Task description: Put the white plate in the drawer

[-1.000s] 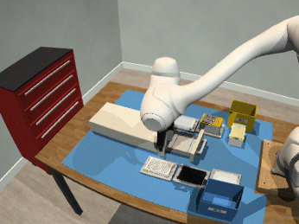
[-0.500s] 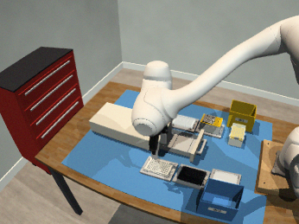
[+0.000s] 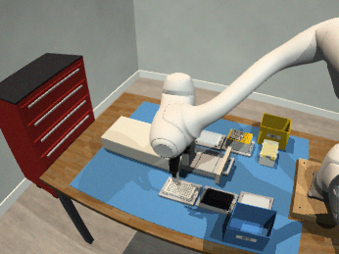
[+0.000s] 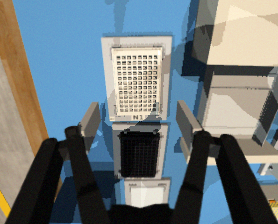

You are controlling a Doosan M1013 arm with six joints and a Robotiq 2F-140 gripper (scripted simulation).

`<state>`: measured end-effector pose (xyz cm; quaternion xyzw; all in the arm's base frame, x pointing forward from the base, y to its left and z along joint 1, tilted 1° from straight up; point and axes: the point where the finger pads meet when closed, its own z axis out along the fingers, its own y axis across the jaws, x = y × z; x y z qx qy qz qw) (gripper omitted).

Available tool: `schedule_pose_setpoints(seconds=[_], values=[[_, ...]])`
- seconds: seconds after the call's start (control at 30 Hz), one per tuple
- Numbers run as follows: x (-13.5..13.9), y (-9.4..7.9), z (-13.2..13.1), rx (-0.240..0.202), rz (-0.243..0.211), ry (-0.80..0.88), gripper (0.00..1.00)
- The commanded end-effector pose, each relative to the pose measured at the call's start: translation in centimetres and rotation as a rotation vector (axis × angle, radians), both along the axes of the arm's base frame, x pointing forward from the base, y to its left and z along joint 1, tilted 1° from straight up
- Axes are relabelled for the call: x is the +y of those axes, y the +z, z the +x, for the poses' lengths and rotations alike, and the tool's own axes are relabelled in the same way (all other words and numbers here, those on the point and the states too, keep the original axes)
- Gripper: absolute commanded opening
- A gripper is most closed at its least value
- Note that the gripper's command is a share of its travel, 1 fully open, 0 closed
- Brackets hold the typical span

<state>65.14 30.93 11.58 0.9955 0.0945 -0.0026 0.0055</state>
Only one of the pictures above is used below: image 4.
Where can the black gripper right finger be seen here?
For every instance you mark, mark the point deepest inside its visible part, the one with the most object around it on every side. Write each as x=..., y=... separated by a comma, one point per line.
x=246, y=201

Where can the black multi-well plate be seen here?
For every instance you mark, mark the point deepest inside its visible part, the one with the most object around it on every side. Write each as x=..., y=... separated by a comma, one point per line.
x=139, y=160

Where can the blue open-top bin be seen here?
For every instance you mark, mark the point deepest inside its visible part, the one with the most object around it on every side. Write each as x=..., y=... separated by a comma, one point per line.
x=65, y=209

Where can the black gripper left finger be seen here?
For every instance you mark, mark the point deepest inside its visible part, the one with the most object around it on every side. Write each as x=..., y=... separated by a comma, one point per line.
x=34, y=202

